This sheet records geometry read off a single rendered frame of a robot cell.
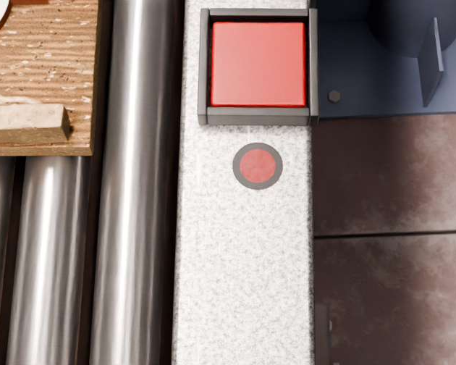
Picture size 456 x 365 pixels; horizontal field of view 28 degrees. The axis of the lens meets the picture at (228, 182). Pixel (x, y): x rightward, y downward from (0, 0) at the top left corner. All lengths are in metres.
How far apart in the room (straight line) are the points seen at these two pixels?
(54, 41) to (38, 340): 0.19
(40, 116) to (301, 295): 0.19
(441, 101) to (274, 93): 1.05
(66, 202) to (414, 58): 1.14
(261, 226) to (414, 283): 0.97
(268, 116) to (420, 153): 1.03
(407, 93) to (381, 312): 0.39
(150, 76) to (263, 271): 0.15
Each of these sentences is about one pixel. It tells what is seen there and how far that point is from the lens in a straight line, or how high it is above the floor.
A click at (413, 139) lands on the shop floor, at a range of 1.59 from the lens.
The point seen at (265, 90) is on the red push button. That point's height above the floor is 0.93.
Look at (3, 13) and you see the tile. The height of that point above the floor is 0.94.
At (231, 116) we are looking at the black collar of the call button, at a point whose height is 0.93.
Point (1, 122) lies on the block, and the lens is 0.55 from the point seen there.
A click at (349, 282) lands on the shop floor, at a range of 1.50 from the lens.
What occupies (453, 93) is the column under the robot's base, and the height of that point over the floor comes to 0.01.
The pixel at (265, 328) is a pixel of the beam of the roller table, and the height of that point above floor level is 0.92.
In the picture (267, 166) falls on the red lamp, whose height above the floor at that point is 0.92.
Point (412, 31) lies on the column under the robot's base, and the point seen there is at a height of 0.10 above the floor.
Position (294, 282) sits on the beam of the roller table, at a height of 0.91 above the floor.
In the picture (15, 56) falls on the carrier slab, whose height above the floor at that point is 0.94.
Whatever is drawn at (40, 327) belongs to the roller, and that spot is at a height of 0.92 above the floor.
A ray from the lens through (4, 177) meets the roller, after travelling 0.59.
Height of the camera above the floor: 1.45
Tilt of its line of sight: 71 degrees down
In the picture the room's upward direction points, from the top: 4 degrees counter-clockwise
